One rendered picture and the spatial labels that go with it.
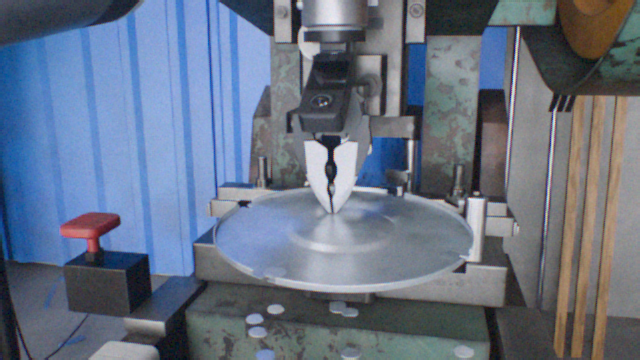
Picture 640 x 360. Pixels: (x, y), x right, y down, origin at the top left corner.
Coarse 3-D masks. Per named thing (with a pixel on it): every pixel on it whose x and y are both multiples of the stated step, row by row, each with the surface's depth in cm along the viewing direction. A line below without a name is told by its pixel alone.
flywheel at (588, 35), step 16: (560, 0) 92; (576, 0) 84; (592, 0) 81; (608, 0) 77; (624, 0) 61; (560, 16) 92; (576, 16) 82; (592, 16) 73; (608, 16) 67; (624, 16) 61; (576, 32) 81; (592, 32) 73; (608, 32) 66; (576, 48) 81; (592, 48) 73
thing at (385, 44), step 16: (384, 0) 70; (400, 0) 69; (384, 16) 70; (400, 16) 70; (368, 32) 71; (384, 32) 71; (400, 32) 70; (304, 48) 72; (368, 48) 72; (384, 48) 71; (400, 48) 71; (304, 64) 74; (368, 64) 69; (384, 64) 69; (400, 64) 71; (304, 80) 75; (368, 80) 69; (384, 80) 70; (400, 80) 72; (384, 96) 71; (400, 96) 73; (384, 112) 72; (400, 112) 73
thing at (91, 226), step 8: (80, 216) 72; (88, 216) 72; (96, 216) 72; (104, 216) 72; (112, 216) 72; (64, 224) 68; (72, 224) 68; (80, 224) 68; (88, 224) 69; (96, 224) 68; (104, 224) 69; (112, 224) 70; (120, 224) 72; (64, 232) 68; (72, 232) 67; (80, 232) 67; (88, 232) 67; (96, 232) 67; (104, 232) 69; (88, 240) 70; (96, 240) 71; (88, 248) 71; (96, 248) 71
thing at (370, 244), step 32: (288, 192) 72; (352, 192) 73; (384, 192) 72; (224, 224) 61; (256, 224) 61; (288, 224) 61; (320, 224) 60; (352, 224) 60; (384, 224) 60; (416, 224) 61; (448, 224) 61; (224, 256) 52; (256, 256) 53; (288, 256) 53; (320, 256) 53; (352, 256) 53; (384, 256) 53; (416, 256) 53; (320, 288) 46; (352, 288) 46; (384, 288) 46
